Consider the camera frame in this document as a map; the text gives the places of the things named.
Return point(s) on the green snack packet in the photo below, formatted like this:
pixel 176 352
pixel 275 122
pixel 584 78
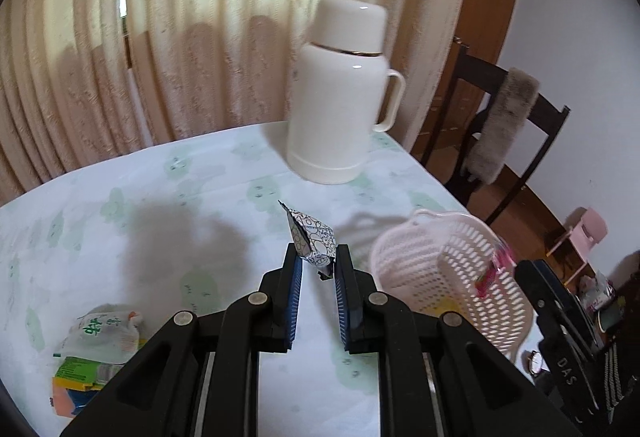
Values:
pixel 82 371

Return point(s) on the black and white patterned packet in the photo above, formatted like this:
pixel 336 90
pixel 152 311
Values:
pixel 312 237

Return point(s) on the pink candy packet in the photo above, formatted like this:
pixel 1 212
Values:
pixel 494 269

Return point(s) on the grey fur chair cover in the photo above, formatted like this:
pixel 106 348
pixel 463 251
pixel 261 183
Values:
pixel 502 127

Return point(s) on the dark wooden chair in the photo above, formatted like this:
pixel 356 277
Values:
pixel 500 132

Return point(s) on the small pink stool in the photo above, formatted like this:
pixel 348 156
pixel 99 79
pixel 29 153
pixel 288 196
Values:
pixel 582 232

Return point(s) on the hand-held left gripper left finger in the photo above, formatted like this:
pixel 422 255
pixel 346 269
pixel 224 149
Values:
pixel 296 289

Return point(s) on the white plastic basket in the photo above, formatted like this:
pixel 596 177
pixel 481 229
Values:
pixel 450 277

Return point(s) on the white pouch with green print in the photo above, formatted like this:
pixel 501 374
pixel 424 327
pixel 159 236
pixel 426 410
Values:
pixel 100 334

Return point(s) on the wooden door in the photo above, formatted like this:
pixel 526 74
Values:
pixel 475 17

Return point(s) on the white thermos jug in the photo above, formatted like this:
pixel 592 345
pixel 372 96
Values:
pixel 340 107

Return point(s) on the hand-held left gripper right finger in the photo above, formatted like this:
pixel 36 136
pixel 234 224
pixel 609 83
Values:
pixel 344 299

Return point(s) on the wrist watch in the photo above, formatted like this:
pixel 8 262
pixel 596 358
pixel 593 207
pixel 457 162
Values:
pixel 536 363

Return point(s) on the cream curtain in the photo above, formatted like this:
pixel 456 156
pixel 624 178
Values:
pixel 200 27

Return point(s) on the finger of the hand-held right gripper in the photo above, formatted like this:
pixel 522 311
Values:
pixel 555 297

